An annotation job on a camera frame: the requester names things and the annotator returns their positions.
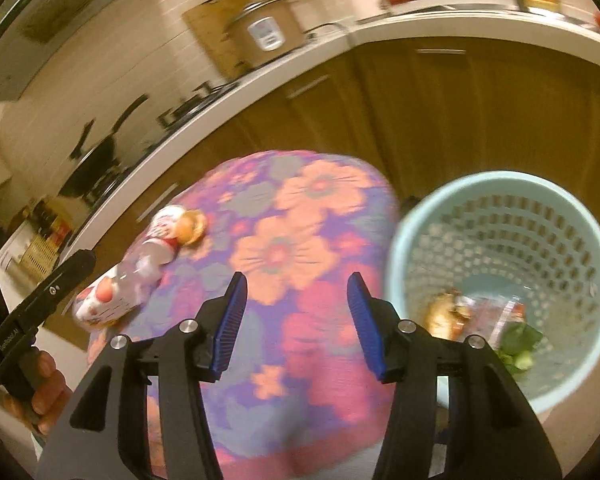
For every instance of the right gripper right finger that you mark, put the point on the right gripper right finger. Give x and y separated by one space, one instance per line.
493 431

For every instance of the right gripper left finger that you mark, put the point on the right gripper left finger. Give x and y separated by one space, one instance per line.
103 432

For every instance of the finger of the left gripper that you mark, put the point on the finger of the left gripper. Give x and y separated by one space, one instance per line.
55 284

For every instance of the plastic bottle peach label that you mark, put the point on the plastic bottle peach label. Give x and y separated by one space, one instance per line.
118 291

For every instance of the red white paper cup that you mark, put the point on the red white paper cup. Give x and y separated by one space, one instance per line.
162 228

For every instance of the green leafy vegetable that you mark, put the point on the green leafy vegetable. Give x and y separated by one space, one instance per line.
517 344

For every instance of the clear plastic wrapper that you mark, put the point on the clear plastic wrapper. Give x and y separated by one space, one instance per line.
488 316

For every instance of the orange peel piece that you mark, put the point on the orange peel piece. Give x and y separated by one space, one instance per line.
190 227

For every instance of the orange snack bag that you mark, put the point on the orange snack bag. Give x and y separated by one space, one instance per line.
448 314

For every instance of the light blue mesh trash basket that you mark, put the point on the light blue mesh trash basket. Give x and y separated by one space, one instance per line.
505 235

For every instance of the wooden kitchen cabinets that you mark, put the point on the wooden kitchen cabinets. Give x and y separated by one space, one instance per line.
422 111

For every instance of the person left hand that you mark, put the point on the person left hand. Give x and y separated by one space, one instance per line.
52 395

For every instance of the black wok pan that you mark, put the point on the black wok pan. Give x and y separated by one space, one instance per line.
92 165

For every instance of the floral purple tablecloth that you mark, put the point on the floral purple tablecloth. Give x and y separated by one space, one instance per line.
297 400

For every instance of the black gas stove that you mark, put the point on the black gas stove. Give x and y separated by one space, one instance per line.
169 121

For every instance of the wooden cutting board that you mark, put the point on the wooden cutting board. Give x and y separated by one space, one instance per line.
207 22

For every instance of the brown rice cooker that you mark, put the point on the brown rice cooker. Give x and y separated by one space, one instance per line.
264 31

